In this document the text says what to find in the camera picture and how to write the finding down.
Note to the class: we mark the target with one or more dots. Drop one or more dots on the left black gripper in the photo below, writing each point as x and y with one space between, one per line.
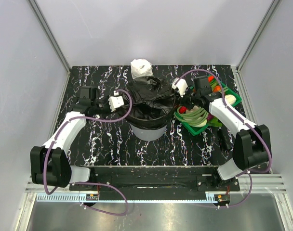
106 100

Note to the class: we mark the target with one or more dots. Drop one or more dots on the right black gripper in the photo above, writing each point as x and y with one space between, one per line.
188 90

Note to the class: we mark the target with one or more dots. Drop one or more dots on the black plastic trash bag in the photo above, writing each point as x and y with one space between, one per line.
154 102

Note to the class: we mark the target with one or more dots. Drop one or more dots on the grey plastic trash bin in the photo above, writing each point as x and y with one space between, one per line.
148 134

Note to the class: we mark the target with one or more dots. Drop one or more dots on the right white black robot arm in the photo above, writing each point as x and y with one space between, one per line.
252 146

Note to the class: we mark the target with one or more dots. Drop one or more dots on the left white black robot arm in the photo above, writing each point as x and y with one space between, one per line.
49 162

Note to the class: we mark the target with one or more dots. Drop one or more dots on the white toy mushroom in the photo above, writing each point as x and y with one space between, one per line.
195 108

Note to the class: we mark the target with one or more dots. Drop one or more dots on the orange toy carrot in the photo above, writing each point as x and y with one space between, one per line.
213 83

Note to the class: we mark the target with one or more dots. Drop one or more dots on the green toy bean bundle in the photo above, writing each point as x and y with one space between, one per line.
195 119

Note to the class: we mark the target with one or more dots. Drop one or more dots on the red toy chili pepper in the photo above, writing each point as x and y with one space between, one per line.
182 110

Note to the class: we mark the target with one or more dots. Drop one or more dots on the green toy leaf vegetable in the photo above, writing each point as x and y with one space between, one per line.
214 122

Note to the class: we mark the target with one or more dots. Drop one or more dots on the green plastic vegetable basket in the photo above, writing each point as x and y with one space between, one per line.
195 131

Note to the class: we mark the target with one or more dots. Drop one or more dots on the white crumpled paper towel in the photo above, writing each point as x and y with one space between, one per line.
141 68

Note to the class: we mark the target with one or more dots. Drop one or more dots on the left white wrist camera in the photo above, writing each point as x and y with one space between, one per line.
115 101

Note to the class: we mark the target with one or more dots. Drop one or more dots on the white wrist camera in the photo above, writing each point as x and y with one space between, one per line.
115 101
180 85

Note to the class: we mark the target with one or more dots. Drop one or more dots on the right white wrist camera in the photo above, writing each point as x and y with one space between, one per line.
180 85

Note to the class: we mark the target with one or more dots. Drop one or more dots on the aluminium frame rail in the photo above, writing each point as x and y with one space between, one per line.
51 38

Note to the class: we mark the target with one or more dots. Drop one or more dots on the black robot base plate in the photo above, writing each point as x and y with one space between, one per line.
152 183

